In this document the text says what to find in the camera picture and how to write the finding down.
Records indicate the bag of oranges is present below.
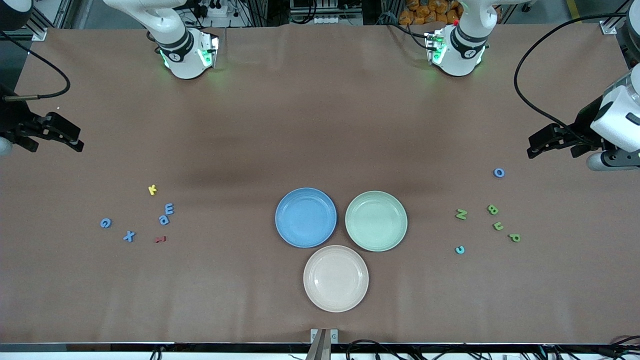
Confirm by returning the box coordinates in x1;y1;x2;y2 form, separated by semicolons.
398;0;463;26

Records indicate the brown table cover sheet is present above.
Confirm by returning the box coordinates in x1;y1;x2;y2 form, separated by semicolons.
0;22;640;346

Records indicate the white power strip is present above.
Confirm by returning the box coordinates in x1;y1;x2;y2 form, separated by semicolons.
200;0;230;19

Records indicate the metal table edge bracket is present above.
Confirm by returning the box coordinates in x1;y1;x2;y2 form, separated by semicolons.
306;328;340;360

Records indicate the blue plate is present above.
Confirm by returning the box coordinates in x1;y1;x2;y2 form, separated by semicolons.
275;187;338;249

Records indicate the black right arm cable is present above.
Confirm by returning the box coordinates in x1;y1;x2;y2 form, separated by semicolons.
0;31;71;101

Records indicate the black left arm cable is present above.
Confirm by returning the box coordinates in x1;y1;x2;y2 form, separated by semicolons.
513;12;640;146

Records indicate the black floor cable bundle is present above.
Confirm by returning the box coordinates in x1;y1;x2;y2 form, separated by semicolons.
592;334;640;360

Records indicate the green plate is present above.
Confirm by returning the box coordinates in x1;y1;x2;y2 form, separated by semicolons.
345;190;408;253

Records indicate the beige plate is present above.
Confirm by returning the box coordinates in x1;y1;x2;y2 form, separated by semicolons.
303;245;370;313

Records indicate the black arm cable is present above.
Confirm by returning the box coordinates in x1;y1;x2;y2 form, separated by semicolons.
513;12;640;146
0;31;71;101

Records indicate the black looped floor cable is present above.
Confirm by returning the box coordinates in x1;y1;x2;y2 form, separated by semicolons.
345;339;403;360

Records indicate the long grey power strip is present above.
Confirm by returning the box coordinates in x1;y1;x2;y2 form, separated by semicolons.
291;14;363;26

